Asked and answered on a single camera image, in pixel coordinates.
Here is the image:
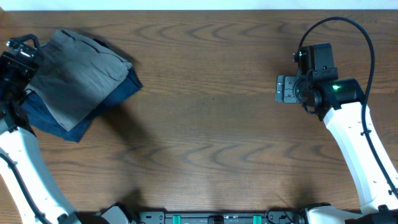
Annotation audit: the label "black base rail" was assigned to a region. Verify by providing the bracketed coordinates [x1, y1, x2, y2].
[96, 202, 361, 224]

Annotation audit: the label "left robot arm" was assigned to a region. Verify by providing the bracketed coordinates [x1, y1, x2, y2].
[1, 34, 79, 223]

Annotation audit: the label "folded dark blue garment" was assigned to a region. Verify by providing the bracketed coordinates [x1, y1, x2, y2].
[20, 39, 144, 143]

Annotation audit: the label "grey shorts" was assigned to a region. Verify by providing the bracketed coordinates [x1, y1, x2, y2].
[29, 30, 132, 131]

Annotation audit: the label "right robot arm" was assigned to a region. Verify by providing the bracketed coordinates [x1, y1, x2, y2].
[275, 75, 397, 223]

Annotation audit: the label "small black looped cable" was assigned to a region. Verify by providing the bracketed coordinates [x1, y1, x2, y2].
[264, 207, 296, 224]

